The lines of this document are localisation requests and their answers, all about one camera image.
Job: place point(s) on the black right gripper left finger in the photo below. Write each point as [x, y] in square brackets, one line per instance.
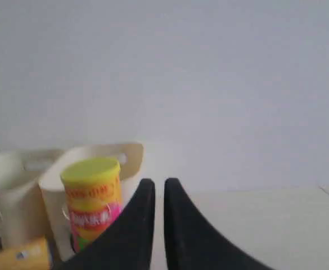
[127, 243]

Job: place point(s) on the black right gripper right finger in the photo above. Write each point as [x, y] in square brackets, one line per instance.
[191, 242]

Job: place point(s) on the pink Lays chips can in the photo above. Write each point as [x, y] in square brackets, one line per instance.
[93, 197]

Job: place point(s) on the yellow Lays chips can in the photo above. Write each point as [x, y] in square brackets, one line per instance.
[33, 255]

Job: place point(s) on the cream bin circle mark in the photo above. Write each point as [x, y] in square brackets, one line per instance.
[129, 155]

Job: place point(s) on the cream bin square mark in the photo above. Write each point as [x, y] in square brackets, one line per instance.
[23, 216]

